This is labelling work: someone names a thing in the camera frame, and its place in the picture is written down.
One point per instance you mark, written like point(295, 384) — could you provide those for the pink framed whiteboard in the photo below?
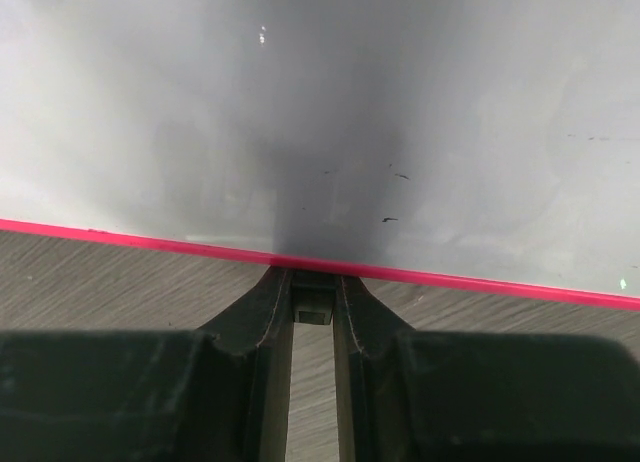
point(473, 144)

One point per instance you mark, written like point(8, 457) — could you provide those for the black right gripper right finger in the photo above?
point(410, 395)

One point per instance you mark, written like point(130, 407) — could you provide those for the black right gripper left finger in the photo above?
point(219, 392)

